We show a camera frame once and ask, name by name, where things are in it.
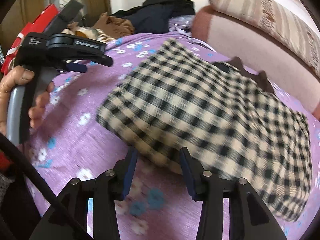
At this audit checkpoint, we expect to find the person's left hand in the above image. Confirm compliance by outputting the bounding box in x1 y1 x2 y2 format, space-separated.
0 66 55 135

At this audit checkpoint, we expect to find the pink padded headboard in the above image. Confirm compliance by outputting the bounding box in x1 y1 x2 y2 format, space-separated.
191 6 319 119

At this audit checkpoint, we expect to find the brown garment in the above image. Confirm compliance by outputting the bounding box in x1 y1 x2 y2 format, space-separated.
93 13 135 39

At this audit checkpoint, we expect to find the wooden wardrobe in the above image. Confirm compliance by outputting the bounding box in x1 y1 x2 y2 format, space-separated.
1 0 111 55

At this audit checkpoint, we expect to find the patterned beige brown blanket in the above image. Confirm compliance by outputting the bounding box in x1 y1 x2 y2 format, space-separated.
61 22 115 43

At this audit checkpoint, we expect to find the dark navy clothes pile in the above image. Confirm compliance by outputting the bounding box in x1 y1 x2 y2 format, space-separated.
112 0 195 34

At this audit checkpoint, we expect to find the black cream checkered garment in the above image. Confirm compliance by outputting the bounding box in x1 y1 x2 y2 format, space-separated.
97 38 312 222

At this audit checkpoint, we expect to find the striped beige pillow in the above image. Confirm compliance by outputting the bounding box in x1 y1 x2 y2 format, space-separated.
208 0 319 76

